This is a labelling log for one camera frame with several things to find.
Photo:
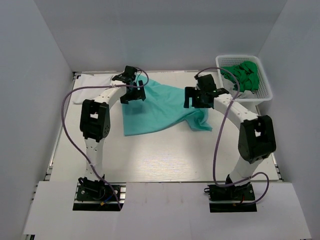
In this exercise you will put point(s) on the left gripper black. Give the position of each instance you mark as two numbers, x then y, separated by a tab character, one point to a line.
125	98

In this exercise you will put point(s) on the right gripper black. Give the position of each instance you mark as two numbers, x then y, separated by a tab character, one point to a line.
191	92

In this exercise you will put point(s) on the teal t shirt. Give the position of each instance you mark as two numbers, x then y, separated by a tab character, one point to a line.
162	109

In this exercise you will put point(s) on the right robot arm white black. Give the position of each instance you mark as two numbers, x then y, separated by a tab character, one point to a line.
256	140

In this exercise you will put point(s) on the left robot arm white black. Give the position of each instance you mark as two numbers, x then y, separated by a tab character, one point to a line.
95	121

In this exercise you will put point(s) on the grey t shirt in basket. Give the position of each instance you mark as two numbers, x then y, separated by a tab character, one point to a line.
232	89

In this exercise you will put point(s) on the green t shirt in basket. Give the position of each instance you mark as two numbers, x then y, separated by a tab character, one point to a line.
246	74

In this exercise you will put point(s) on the white plastic basket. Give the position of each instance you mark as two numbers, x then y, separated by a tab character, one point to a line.
263	93

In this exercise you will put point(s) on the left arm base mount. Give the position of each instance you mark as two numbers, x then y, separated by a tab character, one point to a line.
97	196

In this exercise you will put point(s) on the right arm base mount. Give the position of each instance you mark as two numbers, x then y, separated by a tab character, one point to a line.
233	199

